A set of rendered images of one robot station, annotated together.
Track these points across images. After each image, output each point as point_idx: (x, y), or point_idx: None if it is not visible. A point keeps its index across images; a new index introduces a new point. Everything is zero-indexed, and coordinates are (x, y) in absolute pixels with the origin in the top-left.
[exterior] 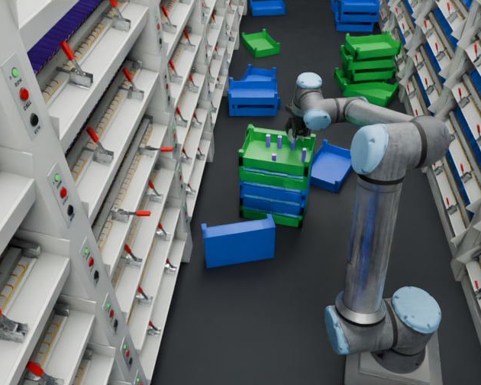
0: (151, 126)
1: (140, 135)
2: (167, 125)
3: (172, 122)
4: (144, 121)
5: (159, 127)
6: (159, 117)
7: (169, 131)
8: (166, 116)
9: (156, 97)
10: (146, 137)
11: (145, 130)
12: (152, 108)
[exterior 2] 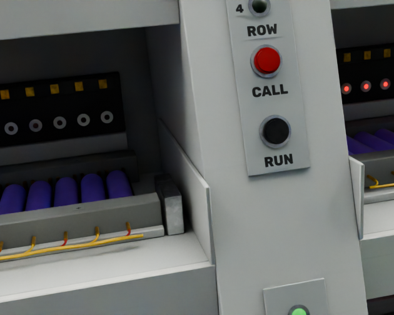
0: (162, 238)
1: (21, 217)
2: (211, 260)
3: (311, 290)
4: (134, 197)
5: (177, 252)
6: (197, 205)
7: (244, 314)
8: (203, 202)
9: (186, 94)
10: (67, 253)
11: (77, 217)
12: (189, 155)
